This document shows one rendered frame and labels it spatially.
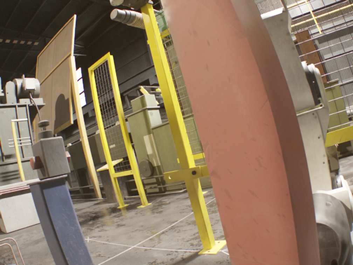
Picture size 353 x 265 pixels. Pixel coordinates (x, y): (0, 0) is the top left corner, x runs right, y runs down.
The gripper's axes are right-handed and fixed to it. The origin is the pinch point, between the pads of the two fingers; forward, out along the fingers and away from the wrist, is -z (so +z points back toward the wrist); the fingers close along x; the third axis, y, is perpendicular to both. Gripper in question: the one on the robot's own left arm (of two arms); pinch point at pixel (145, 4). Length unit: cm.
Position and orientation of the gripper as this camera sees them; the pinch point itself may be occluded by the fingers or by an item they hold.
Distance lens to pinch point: 146.5
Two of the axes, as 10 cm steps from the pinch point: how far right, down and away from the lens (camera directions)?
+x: 7.9, -2.5, -5.6
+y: -2.6, -9.6, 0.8
